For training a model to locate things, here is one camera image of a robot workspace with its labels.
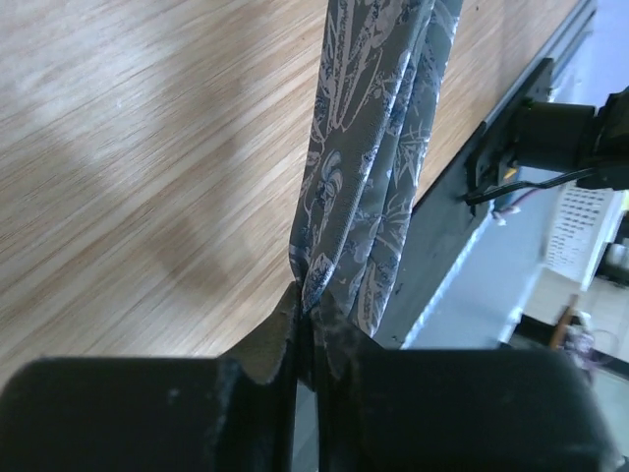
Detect grey floral tie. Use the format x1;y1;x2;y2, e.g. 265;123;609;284
289;1;462;335

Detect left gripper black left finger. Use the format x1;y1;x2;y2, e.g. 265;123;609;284
1;285;300;471

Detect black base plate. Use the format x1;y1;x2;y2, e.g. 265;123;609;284
374;57;554;349

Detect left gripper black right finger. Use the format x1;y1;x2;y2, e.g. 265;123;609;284
305;297;617;471

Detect black cable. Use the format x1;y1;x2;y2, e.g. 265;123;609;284
464;166;629;207

